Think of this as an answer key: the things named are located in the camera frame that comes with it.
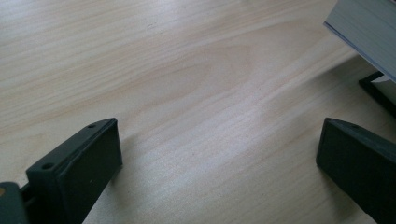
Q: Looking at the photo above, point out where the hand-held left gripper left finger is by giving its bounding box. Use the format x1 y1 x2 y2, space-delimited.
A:
25 118 123 224

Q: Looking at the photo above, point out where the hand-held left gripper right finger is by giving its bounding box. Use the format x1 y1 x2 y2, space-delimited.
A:
316 117 396 224

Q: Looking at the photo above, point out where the black book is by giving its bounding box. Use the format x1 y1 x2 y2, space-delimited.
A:
358 70 396 119

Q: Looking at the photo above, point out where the thick blue book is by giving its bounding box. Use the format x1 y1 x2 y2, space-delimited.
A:
322 0 396 83

